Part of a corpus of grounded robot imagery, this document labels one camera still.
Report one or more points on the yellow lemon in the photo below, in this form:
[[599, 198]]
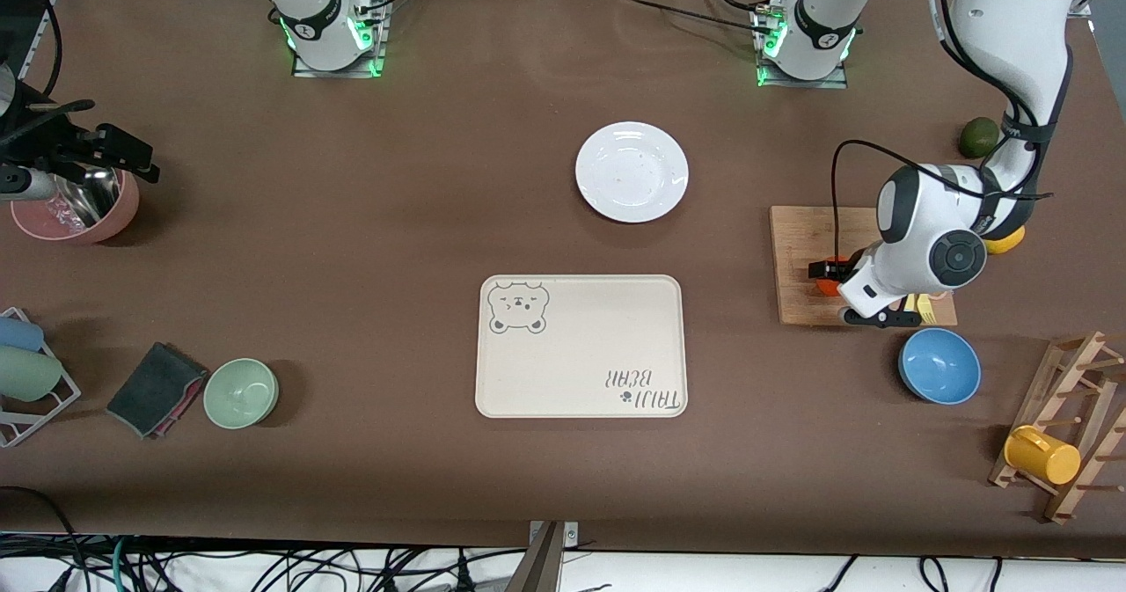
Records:
[[1007, 243]]

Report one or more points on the white round plate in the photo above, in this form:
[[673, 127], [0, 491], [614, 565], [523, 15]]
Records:
[[632, 171]]

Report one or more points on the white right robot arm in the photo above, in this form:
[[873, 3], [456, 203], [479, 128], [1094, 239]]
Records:
[[321, 20]]

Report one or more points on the light green bowl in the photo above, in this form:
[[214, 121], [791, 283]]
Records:
[[241, 394]]

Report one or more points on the pink folded cloth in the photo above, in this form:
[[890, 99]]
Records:
[[189, 401]]

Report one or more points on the green cup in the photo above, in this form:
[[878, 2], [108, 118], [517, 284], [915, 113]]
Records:
[[26, 374]]

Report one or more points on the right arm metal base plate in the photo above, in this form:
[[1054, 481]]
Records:
[[380, 47]]

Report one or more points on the blue cup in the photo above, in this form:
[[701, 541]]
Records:
[[18, 334]]

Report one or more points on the cream tray with bear print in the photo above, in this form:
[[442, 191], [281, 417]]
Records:
[[581, 346]]

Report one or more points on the wooden cutting board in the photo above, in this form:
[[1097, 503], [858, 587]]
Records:
[[805, 249]]

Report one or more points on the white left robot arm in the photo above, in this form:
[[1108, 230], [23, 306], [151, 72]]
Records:
[[1012, 29]]

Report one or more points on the yellow plastic fork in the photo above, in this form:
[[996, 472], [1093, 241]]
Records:
[[927, 312]]

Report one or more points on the metal scoop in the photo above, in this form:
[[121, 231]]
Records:
[[92, 200]]

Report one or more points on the dark grey folded cloth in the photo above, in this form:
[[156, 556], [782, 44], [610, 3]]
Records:
[[151, 390]]

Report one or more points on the dark green avocado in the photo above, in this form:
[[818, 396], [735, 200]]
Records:
[[978, 138]]

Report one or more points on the yellow mug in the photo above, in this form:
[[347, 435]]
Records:
[[1042, 456]]

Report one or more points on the clear ice pieces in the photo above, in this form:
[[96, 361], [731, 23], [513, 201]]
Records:
[[60, 215]]

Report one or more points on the pink bowl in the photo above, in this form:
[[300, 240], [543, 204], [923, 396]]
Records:
[[119, 214]]

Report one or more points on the wooden mug rack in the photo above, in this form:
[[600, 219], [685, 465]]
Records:
[[1078, 372]]

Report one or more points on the orange fruit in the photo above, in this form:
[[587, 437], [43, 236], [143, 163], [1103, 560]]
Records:
[[827, 288]]

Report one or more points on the brown angled stand bar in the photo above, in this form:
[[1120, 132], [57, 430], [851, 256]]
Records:
[[538, 566]]

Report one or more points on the silver table clamp bracket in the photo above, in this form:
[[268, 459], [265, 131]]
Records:
[[570, 532]]

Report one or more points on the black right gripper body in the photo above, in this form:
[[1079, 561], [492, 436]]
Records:
[[54, 146]]

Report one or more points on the blue bowl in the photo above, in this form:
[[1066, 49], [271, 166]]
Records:
[[939, 365]]

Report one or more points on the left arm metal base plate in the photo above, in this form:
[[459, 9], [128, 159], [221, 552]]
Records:
[[836, 82]]

